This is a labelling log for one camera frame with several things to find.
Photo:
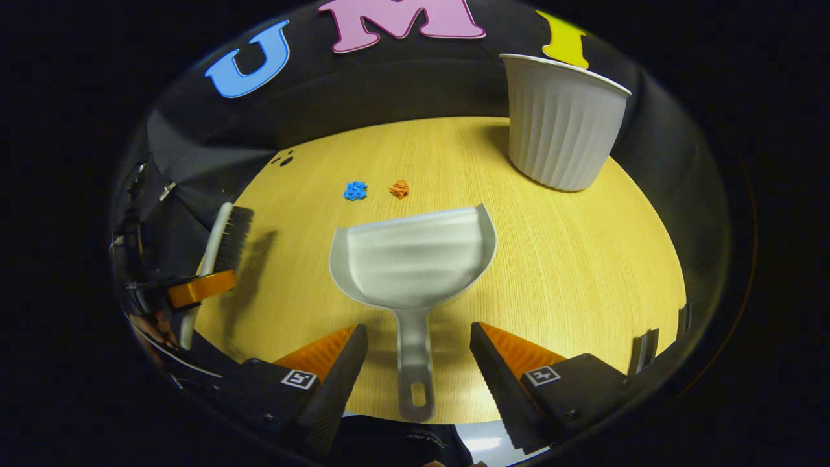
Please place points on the blue paper trash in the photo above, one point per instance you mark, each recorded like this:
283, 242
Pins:
355, 191

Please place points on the silver metal cloth clip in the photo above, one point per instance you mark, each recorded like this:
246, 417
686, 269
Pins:
167, 191

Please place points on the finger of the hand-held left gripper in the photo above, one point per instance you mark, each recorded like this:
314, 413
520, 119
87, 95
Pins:
201, 289

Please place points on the white plastic dustpan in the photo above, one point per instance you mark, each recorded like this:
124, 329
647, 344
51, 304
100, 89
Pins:
412, 259

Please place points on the orange paper trash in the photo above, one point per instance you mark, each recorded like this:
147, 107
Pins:
399, 189

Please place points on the small white broom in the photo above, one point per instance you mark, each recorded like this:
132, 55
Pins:
233, 237

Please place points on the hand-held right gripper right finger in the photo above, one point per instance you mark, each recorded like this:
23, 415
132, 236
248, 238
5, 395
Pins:
499, 389

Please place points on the white ribbed garbage bin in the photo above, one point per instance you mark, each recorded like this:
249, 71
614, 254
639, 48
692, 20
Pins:
561, 130

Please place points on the black backdrop cloth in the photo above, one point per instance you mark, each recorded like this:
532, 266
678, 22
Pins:
389, 91

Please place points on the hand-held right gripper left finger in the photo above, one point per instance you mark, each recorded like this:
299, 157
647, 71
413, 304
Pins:
337, 383

